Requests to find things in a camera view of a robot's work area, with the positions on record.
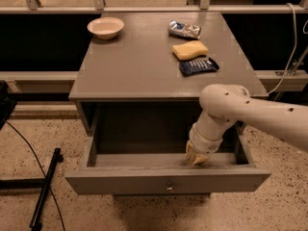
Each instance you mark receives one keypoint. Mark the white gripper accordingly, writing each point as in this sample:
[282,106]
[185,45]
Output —
[205,142]

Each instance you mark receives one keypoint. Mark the silver foil snack bag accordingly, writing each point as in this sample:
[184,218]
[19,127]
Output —
[184,30]

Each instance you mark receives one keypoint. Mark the white ceramic bowl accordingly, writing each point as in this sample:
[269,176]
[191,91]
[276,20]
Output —
[106,27]

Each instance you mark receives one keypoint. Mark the grey wooden drawer cabinet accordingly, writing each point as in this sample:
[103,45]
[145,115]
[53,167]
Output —
[131,94]

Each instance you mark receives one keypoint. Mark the black object at left edge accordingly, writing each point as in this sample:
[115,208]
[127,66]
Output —
[6,104]

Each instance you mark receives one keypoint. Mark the metal railing frame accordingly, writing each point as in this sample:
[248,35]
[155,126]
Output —
[44,42]

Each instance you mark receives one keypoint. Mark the yellow sponge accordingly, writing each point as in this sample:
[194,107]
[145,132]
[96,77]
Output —
[189,50]

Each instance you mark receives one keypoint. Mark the dark blue snack packet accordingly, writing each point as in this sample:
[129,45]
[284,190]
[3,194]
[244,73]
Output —
[194,67]

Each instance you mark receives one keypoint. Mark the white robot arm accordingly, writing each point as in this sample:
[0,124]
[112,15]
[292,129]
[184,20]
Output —
[224,105]

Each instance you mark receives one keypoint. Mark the grey top drawer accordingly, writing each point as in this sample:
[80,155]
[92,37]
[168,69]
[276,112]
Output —
[231,169]

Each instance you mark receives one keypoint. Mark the black metal stand base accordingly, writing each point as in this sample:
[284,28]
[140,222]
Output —
[43,184]

